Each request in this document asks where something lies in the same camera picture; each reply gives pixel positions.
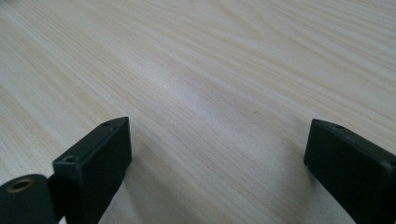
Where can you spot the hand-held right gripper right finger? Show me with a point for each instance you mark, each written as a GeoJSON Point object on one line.
{"type": "Point", "coordinates": [351, 165]}

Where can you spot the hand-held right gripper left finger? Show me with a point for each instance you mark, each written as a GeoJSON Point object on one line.
{"type": "Point", "coordinates": [93, 161]}

